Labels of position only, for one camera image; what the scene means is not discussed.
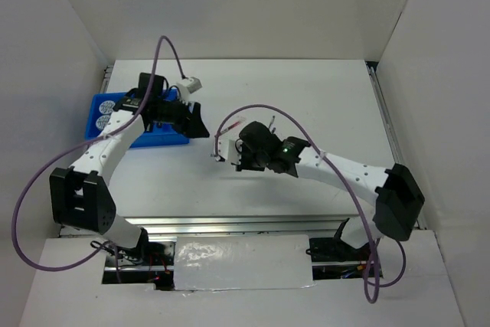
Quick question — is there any blue plastic divided bin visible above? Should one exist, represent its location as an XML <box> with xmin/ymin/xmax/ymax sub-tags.
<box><xmin>83</xmin><ymin>88</ymin><xmax>191</xmax><ymax>150</ymax></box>

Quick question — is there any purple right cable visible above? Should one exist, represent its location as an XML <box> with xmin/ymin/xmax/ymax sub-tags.
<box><xmin>212</xmin><ymin>104</ymin><xmax>407</xmax><ymax>304</ymax></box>

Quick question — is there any red gel pen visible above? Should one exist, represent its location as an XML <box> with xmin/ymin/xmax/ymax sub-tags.
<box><xmin>216</xmin><ymin>116</ymin><xmax>247</xmax><ymax>137</ymax></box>

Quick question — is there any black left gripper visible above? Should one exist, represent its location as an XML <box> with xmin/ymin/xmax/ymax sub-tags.
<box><xmin>153</xmin><ymin>93</ymin><xmax>210</xmax><ymax>139</ymax></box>

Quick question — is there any blue grip ballpoint pen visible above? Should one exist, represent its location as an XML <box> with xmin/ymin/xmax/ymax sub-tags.
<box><xmin>268</xmin><ymin>115</ymin><xmax>276</xmax><ymax>131</ymax></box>

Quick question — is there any white foil cover plate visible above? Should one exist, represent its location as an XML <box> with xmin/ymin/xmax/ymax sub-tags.
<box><xmin>174</xmin><ymin>234</ymin><xmax>314</xmax><ymax>291</ymax></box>

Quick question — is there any purple cable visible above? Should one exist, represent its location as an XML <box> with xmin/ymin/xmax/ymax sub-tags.
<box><xmin>11</xmin><ymin>35</ymin><xmax>187</xmax><ymax>273</ymax></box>
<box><xmin>212</xmin><ymin>104</ymin><xmax>407</xmax><ymax>304</ymax></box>

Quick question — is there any aluminium rail frame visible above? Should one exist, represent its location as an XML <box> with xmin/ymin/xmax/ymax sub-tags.
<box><xmin>109</xmin><ymin>60</ymin><xmax>394</xmax><ymax>235</ymax></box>

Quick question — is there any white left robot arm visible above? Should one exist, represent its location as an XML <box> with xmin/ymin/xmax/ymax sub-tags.
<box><xmin>49</xmin><ymin>73</ymin><xmax>210</xmax><ymax>265</ymax></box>

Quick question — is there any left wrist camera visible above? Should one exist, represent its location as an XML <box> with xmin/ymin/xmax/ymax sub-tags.
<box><xmin>175</xmin><ymin>77</ymin><xmax>202</xmax><ymax>102</ymax></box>

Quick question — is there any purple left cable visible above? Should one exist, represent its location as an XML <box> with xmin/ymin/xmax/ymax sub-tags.
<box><xmin>11</xmin><ymin>35</ymin><xmax>187</xmax><ymax>273</ymax></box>

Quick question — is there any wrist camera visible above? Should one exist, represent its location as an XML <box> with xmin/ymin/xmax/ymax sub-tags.
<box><xmin>175</xmin><ymin>77</ymin><xmax>202</xmax><ymax>102</ymax></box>
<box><xmin>212</xmin><ymin>137</ymin><xmax>241</xmax><ymax>165</ymax></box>

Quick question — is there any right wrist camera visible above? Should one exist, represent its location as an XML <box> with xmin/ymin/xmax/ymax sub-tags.
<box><xmin>212</xmin><ymin>137</ymin><xmax>241</xmax><ymax>165</ymax></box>

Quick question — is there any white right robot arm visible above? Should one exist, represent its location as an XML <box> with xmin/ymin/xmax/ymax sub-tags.
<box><xmin>238</xmin><ymin>122</ymin><xmax>425</xmax><ymax>260</ymax></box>

